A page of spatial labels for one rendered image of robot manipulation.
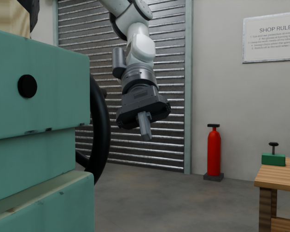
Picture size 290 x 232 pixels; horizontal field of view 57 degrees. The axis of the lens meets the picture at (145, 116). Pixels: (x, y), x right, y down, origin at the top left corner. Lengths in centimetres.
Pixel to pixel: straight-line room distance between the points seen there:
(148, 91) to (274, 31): 255
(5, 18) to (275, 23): 295
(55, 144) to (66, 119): 3
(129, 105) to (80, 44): 348
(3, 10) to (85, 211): 16
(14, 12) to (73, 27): 394
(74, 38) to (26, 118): 396
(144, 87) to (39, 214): 46
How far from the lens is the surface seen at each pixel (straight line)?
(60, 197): 20
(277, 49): 304
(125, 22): 93
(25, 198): 19
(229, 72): 307
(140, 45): 71
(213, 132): 296
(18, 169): 20
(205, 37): 320
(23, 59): 18
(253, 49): 306
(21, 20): 25
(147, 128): 54
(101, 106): 42
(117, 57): 70
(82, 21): 409
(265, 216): 129
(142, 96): 59
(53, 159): 23
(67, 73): 21
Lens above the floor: 86
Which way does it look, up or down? 3 degrees down
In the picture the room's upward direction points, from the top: straight up
